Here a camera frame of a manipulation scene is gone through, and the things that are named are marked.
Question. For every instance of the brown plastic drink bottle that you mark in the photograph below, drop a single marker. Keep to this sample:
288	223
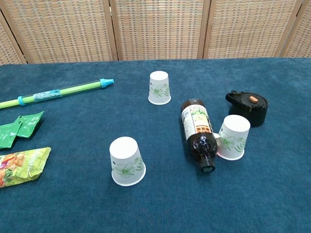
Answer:
196	121

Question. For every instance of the white floral paper cup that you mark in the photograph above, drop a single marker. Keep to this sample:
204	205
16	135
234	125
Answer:
234	136
159	88
126	157

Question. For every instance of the green tube water gun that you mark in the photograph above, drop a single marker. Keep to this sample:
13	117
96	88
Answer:
73	89

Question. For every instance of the woven folding screen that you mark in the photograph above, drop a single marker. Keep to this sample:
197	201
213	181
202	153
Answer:
158	29

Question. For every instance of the black bottle lid orange button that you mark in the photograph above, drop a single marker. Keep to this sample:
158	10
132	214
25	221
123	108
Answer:
247	106

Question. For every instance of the blue velvet tablecloth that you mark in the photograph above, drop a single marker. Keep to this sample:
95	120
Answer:
73	206

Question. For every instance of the green tea sachet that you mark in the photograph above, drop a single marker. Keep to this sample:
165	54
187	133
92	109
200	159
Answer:
29	126
6	136

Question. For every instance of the yellow green snack bag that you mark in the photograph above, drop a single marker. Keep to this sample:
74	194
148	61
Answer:
22	165

